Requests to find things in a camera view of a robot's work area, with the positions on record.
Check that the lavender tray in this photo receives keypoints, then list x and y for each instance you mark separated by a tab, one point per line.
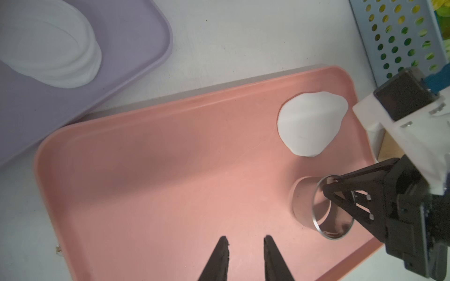
134	37

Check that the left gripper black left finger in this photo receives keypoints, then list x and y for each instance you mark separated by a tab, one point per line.
217	266

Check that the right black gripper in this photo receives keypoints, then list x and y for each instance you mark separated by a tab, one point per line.
393	201

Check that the white dough piece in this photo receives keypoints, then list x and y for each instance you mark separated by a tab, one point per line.
309	122

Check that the wooden dough roller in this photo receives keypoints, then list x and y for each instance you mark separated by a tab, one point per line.
389	149

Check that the light blue plastic basket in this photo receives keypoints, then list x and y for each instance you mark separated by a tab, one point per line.
398	35

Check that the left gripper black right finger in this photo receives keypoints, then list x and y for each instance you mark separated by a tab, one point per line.
274	265

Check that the pink tray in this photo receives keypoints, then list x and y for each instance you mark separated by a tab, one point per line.
146	195

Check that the round white dough disc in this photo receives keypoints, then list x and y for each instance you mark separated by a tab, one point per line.
50	41

